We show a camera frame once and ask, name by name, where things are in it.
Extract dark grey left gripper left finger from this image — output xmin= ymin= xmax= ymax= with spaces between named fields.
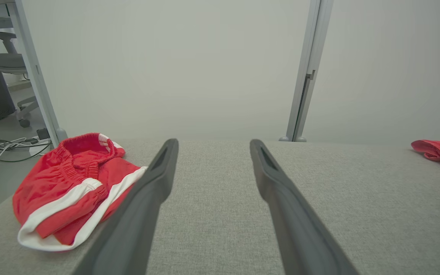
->
xmin=73 ymin=138 xmax=179 ymax=275

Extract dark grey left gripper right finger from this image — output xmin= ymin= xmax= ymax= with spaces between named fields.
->
xmin=249 ymin=139 xmax=360 ymax=275

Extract red shorts with white stripes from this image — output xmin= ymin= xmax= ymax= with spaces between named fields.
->
xmin=13 ymin=133 xmax=148 ymax=252

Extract white power strip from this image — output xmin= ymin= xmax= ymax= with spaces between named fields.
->
xmin=28 ymin=128 xmax=52 ymax=156

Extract grey office chair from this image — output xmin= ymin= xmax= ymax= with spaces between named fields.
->
xmin=0 ymin=31 xmax=39 ymax=128

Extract grey partition joint post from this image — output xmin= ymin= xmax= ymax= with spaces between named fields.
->
xmin=279 ymin=0 xmax=334 ymax=142

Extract grey partition end post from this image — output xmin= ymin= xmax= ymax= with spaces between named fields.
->
xmin=6 ymin=0 xmax=68 ymax=147

